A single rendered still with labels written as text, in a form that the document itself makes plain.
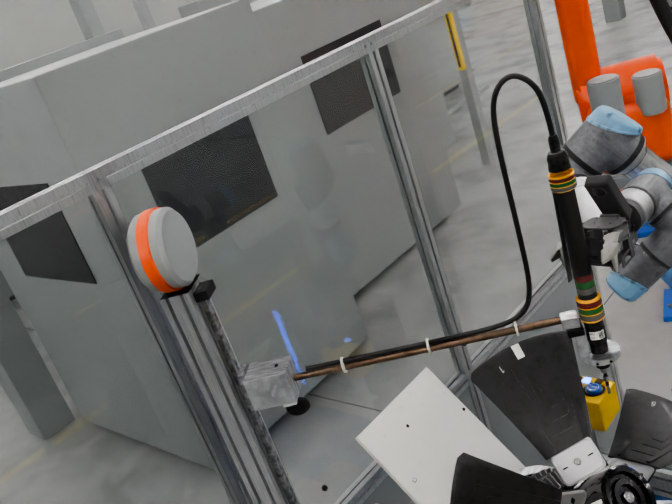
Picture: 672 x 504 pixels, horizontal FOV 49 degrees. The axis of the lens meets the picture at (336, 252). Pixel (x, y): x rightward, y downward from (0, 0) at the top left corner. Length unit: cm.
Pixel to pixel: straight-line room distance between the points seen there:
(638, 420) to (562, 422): 24
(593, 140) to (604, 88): 318
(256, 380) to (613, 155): 98
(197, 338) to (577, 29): 419
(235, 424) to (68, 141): 216
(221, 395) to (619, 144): 106
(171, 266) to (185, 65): 255
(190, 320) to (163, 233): 18
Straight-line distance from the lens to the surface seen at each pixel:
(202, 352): 145
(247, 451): 157
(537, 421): 157
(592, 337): 142
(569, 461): 157
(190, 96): 382
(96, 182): 148
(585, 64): 533
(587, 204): 177
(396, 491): 218
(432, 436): 167
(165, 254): 134
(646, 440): 170
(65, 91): 349
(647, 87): 509
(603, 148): 185
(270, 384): 146
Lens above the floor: 227
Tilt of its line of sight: 21 degrees down
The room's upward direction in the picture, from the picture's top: 19 degrees counter-clockwise
